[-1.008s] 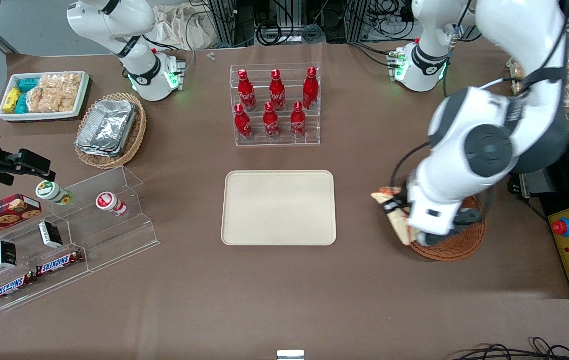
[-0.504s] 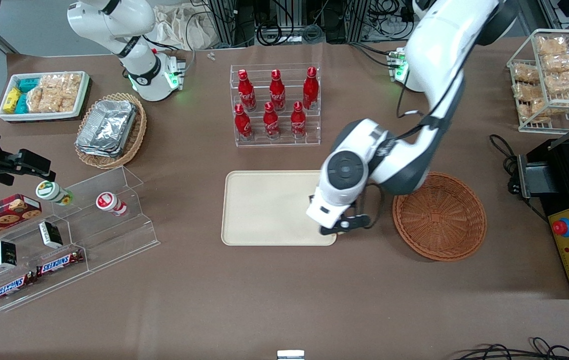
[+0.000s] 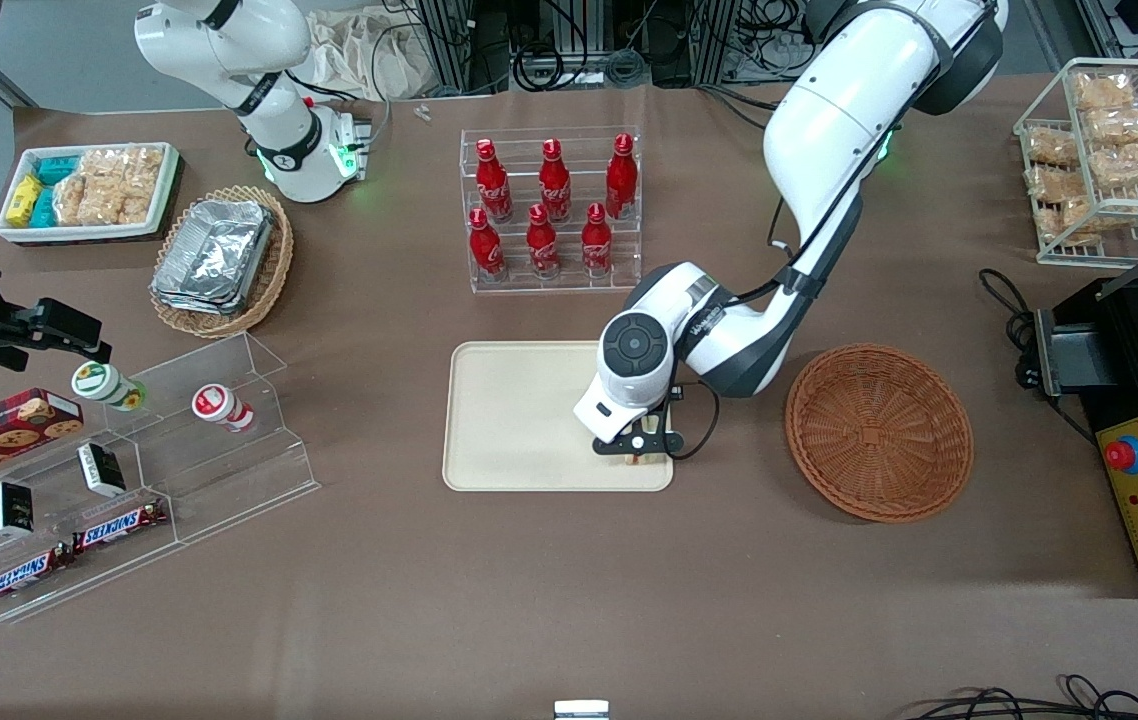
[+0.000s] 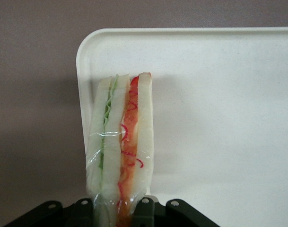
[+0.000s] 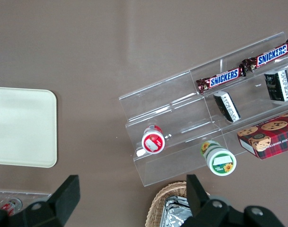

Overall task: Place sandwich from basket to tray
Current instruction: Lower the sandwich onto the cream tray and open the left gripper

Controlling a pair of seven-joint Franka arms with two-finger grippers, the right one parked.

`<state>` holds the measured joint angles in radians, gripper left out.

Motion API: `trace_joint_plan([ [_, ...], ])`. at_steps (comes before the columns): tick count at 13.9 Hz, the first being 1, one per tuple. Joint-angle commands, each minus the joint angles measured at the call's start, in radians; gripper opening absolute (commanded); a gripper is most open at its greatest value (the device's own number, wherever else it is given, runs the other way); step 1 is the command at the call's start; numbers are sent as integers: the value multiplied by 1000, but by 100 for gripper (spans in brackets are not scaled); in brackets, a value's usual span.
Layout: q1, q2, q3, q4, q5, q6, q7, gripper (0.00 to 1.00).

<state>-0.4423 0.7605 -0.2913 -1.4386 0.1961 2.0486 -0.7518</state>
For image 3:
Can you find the cream plastic tray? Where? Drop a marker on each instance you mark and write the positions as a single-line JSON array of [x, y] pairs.
[[519, 420]]

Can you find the white rectangular snack tray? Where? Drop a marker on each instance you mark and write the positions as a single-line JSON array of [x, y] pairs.
[[164, 200]]

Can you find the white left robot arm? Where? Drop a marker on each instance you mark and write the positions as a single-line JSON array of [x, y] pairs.
[[829, 130]]

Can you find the red cola bottle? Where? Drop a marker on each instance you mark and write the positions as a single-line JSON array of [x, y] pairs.
[[555, 182], [621, 178], [492, 182], [596, 240], [485, 245], [542, 242]]

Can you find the clear acrylic bottle rack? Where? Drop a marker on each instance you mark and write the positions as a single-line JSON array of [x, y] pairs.
[[549, 285]]

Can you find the yellow snack packet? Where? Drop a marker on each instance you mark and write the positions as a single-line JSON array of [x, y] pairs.
[[24, 200]]

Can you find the light wicker basket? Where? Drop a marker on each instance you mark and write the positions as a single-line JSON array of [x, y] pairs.
[[274, 270]]

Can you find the bagged fried snack pack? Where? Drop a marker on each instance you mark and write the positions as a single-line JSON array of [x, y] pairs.
[[1104, 92], [1051, 147], [1079, 218], [1121, 125], [1134, 162], [1054, 183]]

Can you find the clear rice cracker pack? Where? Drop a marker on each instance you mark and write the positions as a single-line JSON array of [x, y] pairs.
[[106, 190], [71, 198], [143, 180]]

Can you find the teal snack packet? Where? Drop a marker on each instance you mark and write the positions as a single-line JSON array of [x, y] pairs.
[[57, 168], [44, 210]]

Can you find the small black white box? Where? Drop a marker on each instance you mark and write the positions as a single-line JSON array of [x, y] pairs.
[[9, 508], [101, 470]]

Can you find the green lid sunflower cup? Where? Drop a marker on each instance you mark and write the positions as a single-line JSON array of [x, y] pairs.
[[99, 382]]

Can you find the black appliance with yellow panel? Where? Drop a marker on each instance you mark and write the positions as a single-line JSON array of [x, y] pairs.
[[1129, 340]]

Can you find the beige cloth bag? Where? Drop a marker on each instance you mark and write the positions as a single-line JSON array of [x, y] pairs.
[[359, 55]]

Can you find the aluminium foil tray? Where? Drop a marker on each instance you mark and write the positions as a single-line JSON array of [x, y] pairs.
[[214, 255]]

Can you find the Snickers chocolate bar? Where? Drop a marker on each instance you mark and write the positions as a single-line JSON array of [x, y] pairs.
[[119, 527], [19, 576]]

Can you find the brown round wicker basket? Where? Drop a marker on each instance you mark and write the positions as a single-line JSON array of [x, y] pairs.
[[879, 435]]

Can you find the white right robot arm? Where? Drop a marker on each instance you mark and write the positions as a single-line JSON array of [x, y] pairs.
[[229, 40]]

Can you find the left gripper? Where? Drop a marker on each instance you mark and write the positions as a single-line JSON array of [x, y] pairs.
[[676, 392]]

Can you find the red emergency stop button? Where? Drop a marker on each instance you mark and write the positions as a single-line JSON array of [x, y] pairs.
[[1125, 455]]

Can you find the small sandwich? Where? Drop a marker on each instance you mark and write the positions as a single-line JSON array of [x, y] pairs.
[[641, 461]]

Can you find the red lid yogurt cup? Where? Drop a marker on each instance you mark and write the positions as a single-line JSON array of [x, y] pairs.
[[214, 403]]

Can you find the clear acrylic stepped display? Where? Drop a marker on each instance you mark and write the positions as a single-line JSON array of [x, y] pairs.
[[229, 470]]

